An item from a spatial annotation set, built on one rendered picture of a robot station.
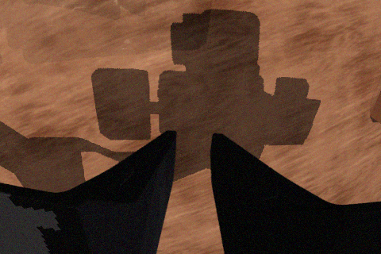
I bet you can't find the orange-brown cube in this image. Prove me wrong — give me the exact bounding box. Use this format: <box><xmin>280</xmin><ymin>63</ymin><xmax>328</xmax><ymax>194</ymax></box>
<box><xmin>369</xmin><ymin>92</ymin><xmax>381</xmax><ymax>124</ymax></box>

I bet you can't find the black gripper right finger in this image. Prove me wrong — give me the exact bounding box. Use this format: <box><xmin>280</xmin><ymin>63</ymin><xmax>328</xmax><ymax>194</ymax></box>
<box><xmin>210</xmin><ymin>133</ymin><xmax>381</xmax><ymax>254</ymax></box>

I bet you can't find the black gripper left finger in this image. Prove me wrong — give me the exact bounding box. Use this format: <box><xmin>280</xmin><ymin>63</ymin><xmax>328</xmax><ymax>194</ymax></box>
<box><xmin>0</xmin><ymin>130</ymin><xmax>177</xmax><ymax>254</ymax></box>

